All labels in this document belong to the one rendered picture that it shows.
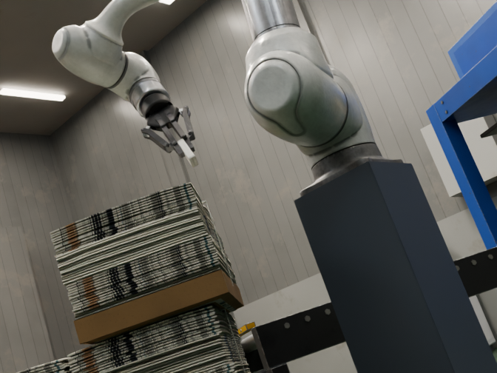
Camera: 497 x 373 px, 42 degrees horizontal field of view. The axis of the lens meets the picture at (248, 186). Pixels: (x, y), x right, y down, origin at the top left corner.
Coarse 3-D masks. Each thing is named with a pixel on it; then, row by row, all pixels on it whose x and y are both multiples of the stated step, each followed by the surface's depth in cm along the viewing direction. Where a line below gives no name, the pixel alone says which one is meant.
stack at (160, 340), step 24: (192, 312) 120; (216, 312) 121; (120, 336) 119; (144, 336) 119; (168, 336) 119; (192, 336) 119; (216, 336) 118; (72, 360) 119; (96, 360) 119; (120, 360) 119; (144, 360) 119; (168, 360) 117; (192, 360) 118; (216, 360) 117; (240, 360) 139
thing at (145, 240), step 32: (160, 192) 124; (192, 192) 124; (96, 224) 123; (128, 224) 123; (160, 224) 123; (192, 224) 122; (64, 256) 122; (96, 256) 121; (128, 256) 121; (160, 256) 121; (192, 256) 120; (96, 288) 120; (128, 288) 119; (160, 288) 120; (160, 320) 121
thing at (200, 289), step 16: (224, 272) 124; (176, 288) 119; (192, 288) 119; (208, 288) 119; (224, 288) 118; (128, 304) 119; (144, 304) 119; (160, 304) 118; (176, 304) 118; (80, 320) 119; (96, 320) 118; (112, 320) 118; (128, 320) 118; (144, 320) 118; (80, 336) 118; (96, 336) 118
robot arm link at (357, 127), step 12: (336, 72) 143; (348, 84) 144; (348, 96) 138; (348, 108) 135; (360, 108) 143; (348, 120) 136; (360, 120) 140; (348, 132) 137; (360, 132) 140; (372, 132) 144; (324, 144) 137; (336, 144) 138; (348, 144) 138; (312, 156) 142; (324, 156) 139
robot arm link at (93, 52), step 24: (120, 0) 153; (144, 0) 155; (96, 24) 152; (120, 24) 154; (72, 48) 149; (96, 48) 151; (120, 48) 156; (72, 72) 154; (96, 72) 154; (120, 72) 158
